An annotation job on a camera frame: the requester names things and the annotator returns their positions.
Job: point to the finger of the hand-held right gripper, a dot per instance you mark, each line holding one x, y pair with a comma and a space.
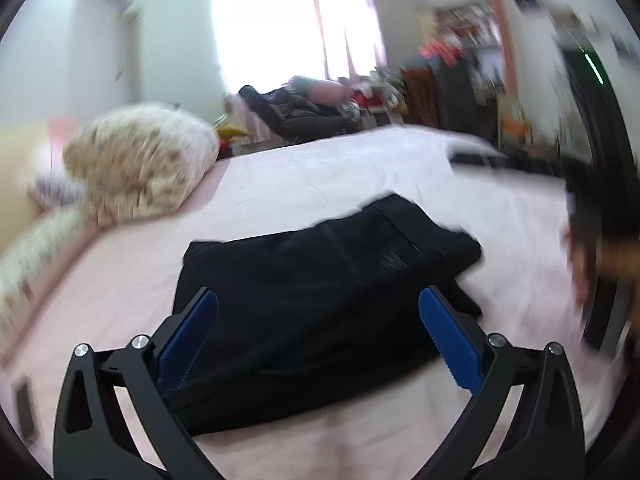
500, 164

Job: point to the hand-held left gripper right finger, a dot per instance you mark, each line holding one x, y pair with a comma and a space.
450, 340

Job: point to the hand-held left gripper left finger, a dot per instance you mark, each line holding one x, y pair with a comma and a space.
190, 340

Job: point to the black pants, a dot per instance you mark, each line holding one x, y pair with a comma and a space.
300, 300

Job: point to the person's right hand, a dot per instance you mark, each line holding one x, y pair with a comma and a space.
580, 270

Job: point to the brown wooden cabinet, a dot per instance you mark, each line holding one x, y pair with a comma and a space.
425, 95

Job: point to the pink-edged cluttered shelf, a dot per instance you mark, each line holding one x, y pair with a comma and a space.
470, 20

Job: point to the floral patterned blanket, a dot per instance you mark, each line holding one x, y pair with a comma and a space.
35, 260

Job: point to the pink bed sheet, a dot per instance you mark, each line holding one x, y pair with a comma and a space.
325, 180

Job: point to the dark smartphone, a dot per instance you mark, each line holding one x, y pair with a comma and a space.
25, 405

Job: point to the floral patterned pillow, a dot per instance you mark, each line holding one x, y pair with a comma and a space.
145, 160

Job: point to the pink window curtain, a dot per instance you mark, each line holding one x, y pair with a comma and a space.
350, 10

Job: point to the black chair with clothes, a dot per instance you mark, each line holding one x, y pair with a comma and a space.
290, 110

